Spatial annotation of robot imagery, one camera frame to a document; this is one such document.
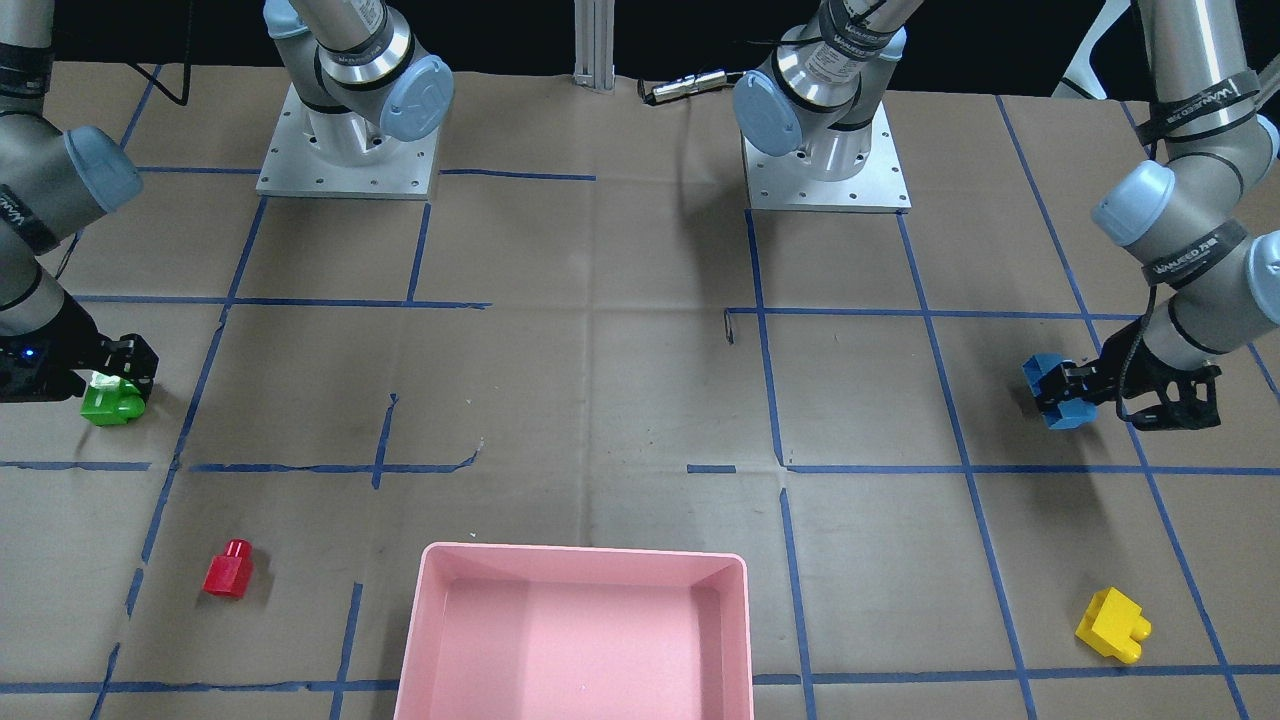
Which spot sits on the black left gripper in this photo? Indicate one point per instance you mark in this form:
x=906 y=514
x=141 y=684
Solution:
x=1116 y=380

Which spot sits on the yellow toy block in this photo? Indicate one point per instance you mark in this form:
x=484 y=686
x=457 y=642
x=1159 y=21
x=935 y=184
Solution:
x=1114 y=626

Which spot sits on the aluminium profile post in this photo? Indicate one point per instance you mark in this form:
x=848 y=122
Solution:
x=593 y=41

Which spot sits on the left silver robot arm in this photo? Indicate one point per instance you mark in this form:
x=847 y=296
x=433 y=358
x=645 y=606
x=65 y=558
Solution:
x=591 y=263

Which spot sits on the green toy block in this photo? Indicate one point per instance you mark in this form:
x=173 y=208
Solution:
x=111 y=401

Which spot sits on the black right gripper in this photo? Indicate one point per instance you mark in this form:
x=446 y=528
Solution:
x=62 y=345

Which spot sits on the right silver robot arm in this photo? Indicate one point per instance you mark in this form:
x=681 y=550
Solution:
x=357 y=57

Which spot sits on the blue toy block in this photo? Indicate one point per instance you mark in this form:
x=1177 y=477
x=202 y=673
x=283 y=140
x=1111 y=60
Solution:
x=1059 y=387

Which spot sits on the metal cable connector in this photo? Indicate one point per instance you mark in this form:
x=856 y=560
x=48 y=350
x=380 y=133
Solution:
x=685 y=87

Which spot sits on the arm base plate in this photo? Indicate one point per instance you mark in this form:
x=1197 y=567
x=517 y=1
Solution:
x=847 y=172
x=314 y=155

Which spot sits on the pink plastic box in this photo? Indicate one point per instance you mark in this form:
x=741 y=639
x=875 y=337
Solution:
x=518 y=631

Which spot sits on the red toy block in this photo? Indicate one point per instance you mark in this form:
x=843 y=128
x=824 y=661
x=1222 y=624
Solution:
x=230 y=573

